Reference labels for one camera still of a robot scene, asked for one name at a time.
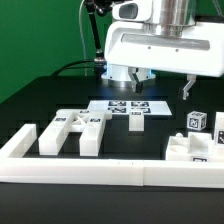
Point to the white chair back frame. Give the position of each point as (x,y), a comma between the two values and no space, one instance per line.
(90,124)

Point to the white tagged cube nut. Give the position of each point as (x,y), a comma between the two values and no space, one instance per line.
(196,120)

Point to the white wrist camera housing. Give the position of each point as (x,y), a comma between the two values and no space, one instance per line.
(133,10)

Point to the white fiducial marker sheet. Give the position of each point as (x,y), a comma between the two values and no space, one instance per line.
(154,108)

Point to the white chair seat part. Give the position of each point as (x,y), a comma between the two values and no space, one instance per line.
(195,147)

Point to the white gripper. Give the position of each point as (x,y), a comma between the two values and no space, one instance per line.
(199,51)

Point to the white U-shaped obstacle fence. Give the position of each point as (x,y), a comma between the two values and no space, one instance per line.
(15,167)

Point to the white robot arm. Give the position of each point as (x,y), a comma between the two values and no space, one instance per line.
(163,35)

